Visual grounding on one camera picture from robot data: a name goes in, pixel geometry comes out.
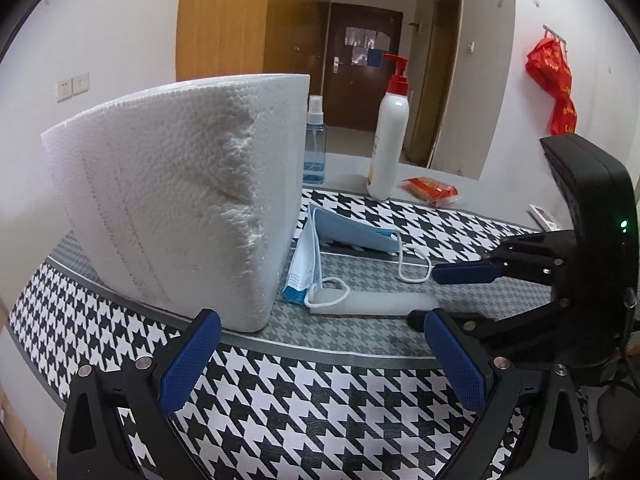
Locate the red snack packet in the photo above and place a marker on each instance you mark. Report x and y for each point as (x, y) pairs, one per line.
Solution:
(430, 190)

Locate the white wall switch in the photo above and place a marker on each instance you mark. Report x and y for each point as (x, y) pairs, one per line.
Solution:
(80, 83)

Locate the white flat device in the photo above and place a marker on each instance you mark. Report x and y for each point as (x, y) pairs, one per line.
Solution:
(545, 216)

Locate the blue face mask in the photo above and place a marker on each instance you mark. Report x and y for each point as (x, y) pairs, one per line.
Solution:
(350, 232)
(302, 270)

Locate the small photo paper notice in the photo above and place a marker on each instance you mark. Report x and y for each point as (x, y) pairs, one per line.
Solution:
(360, 56)

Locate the metal wall hook rack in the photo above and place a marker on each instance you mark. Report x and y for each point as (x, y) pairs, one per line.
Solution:
(555, 34)

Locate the wooden wardrobe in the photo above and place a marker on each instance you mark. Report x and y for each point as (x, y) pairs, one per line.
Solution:
(225, 25)

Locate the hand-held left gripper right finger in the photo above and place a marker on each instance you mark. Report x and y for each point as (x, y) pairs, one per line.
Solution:
(455, 360)

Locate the wooden side door frame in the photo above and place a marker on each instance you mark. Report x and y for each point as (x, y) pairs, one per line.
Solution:
(440, 85)

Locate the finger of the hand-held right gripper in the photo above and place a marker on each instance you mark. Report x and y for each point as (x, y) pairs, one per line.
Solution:
(465, 272)
(500, 330)

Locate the dark brown entrance door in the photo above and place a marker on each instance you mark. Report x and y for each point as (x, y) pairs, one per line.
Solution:
(350, 100)

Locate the black white houndstooth tablecloth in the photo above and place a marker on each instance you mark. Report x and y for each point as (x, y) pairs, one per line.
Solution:
(300, 410)

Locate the white wall outlet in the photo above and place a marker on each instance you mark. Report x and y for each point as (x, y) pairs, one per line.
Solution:
(64, 89)

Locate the grey paper notice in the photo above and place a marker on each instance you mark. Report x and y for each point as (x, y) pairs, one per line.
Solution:
(365, 36)

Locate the red plastic bag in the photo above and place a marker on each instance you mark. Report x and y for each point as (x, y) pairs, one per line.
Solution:
(550, 75)

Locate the white foam box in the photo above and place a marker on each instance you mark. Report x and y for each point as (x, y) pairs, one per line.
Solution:
(175, 185)

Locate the white pump bottle red top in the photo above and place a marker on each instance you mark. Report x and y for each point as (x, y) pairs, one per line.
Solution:
(387, 150)

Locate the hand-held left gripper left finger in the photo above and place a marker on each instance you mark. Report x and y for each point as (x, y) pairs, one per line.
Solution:
(192, 360)

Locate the blue paper notice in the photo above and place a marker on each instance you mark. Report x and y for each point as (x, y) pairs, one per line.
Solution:
(376, 57)

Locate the blue spray bottle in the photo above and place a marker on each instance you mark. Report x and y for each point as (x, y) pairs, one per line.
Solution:
(314, 150)

